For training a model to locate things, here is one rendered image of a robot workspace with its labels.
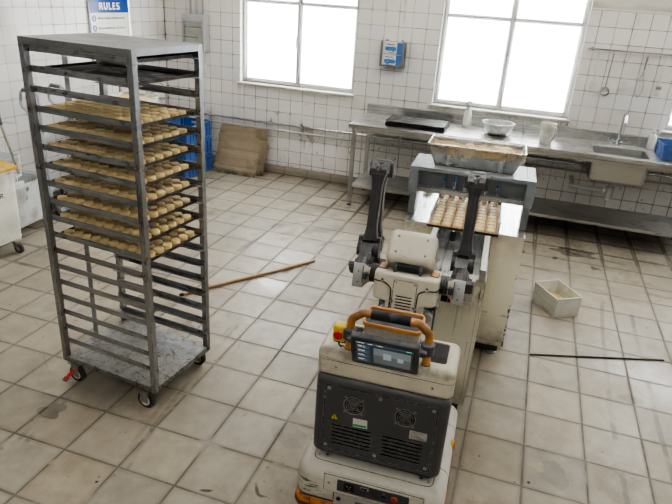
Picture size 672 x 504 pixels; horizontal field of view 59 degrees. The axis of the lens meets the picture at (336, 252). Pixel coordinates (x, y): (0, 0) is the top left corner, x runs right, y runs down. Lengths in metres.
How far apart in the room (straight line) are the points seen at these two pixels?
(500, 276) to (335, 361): 1.65
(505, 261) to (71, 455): 2.56
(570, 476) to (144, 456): 2.06
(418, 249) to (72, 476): 1.86
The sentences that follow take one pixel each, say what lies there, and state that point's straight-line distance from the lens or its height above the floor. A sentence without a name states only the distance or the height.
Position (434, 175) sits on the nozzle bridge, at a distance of 3.62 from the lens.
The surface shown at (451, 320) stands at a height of 0.59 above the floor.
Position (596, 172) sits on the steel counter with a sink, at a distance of 6.10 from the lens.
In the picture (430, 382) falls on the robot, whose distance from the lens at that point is 2.30.
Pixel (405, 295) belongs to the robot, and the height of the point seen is 0.93.
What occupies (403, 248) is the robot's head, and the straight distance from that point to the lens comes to 2.51.
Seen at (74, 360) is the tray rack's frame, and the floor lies 0.14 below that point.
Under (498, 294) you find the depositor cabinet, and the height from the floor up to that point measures 0.45.
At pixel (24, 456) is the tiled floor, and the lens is 3.27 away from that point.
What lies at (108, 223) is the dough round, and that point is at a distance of 3.11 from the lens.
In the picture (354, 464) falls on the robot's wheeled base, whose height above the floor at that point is 0.28.
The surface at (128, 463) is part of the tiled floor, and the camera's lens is 3.09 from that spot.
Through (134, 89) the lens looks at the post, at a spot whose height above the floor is 1.66.
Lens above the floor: 2.08
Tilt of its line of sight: 24 degrees down
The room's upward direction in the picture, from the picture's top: 4 degrees clockwise
